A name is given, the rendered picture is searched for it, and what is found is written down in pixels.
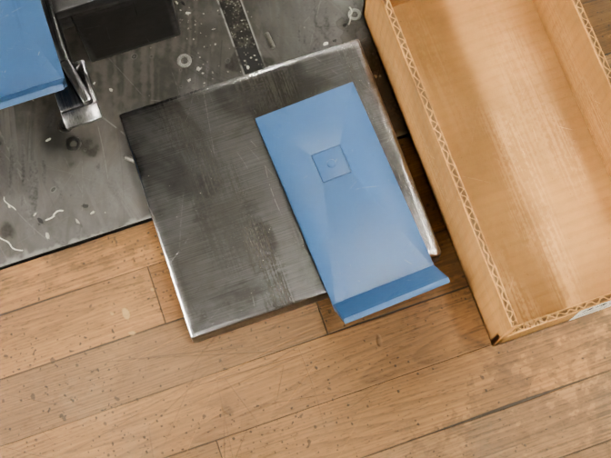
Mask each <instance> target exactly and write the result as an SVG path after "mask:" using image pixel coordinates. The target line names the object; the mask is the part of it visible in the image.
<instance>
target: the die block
mask: <svg viewBox="0 0 611 458"><path fill-rule="evenodd" d="M58 21H59V23H60V25H61V27H62V30H64V29H66V28H70V27H73V26H75V27H76V29H77V31H78V34H79V35H80V37H81V40H82V42H83V44H84V46H85V50H86V51H87V53H88V56H89V58H90V60H91V62H95V61H98V60H101V59H104V58H107V57H110V56H113V55H118V54H122V53H124V52H127V51H130V50H133V49H136V48H139V47H142V46H145V45H150V44H153V43H156V42H159V41H162V40H165V39H168V38H171V37H174V36H177V35H180V29H179V25H178V22H177V17H176V13H175V7H174V3H173V0H120V1H117V2H113V3H111V4H108V5H103V6H99V7H97V8H94V9H91V10H87V11H84V12H82V13H79V14H75V15H70V16H68V17H65V18H61V19H58Z"/></svg>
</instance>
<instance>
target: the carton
mask: <svg viewBox="0 0 611 458"><path fill-rule="evenodd" d="M363 16H364V19H365V21H366V25H367V27H368V30H369V32H370V35H371V36H372V39H373V42H374V44H375V47H376V51H377V52H378V55H379V57H380V60H381V63H382V65H383V67H384V69H385V72H386V76H387V78H388V81H389V84H390V85H391V88H392V90H393V93H394V95H395V98H396V101H397V104H398V106H399V109H400V111H401V114H402V116H403V118H404V121H405V123H406V127H407V130H408V132H409V134H410V136H411V139H412V142H413V144H414V147H415V149H416V152H417V155H418V157H419V160H420V163H421V165H422V167H423V169H424V172H425V174H426V178H427V181H428V183H429V185H430V188H431V190H432V193H433V195H434V198H435V199H436V204H437V206H438V209H439V211H440V214H441V215H442V218H443V220H444V223H445V226H446V230H447V231H448V234H449V236H450V239H451V242H452V244H453V246H454V248H455V251H456V255H457V257H458V260H459V263H460V264H461V267H462V269H463V272H464V274H465V277H466V280H467V283H468V285H469V288H470V290H471V293H472V295H473V297H474V299H475V302H476V306H477V309H478V311H479V313H480V315H481V318H482V320H483V323H484V326H485V328H486V331H487V334H488V336H489V339H490V341H491V344H492V345H493V346H496V345H499V344H502V343H505V342H508V341H511V340H514V339H516V338H518V337H521V336H524V335H527V334H531V333H534V332H537V331H539V330H542V329H545V328H547V327H550V326H553V325H556V324H560V323H562V322H565V321H568V320H569V321H571V320H573V319H576V318H578V317H581V316H584V315H587V314H591V313H593V312H596V311H599V310H602V309H605V308H607V307H610V306H611V69H610V67H609V64H608V62H607V60H606V57H605V55H604V53H603V51H602V49H601V46H600V44H599V43H598V41H597V38H596V35H595V33H594V30H593V28H592V26H591V24H590V22H589V20H588V18H587V16H586V12H585V10H584V8H583V6H582V4H581V2H580V0H364V5H363Z"/></svg>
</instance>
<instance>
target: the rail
mask: <svg viewBox="0 0 611 458"><path fill-rule="evenodd" d="M40 1H41V5H42V7H43V10H44V13H45V19H46V22H47V24H48V27H49V30H50V34H51V36H52V39H53V42H54V45H55V50H56V53H57V56H58V59H59V62H60V64H61V63H63V62H64V61H65V60H71V63H73V62H72V59H71V56H70V53H69V50H68V47H67V44H66V41H64V40H65V36H64V33H63V30H62V27H61V25H60V23H59V21H58V19H56V18H57V17H56V15H55V11H54V8H53V5H52V2H51V0H40ZM57 21H58V22H57ZM59 25H60V26H59ZM60 28H61V30H60ZM62 35H63V36H62ZM63 38H64V39H63ZM65 46H66V47H65ZM66 49H67V50H66ZM67 52H68V53H67ZM69 58H70V59H69Z"/></svg>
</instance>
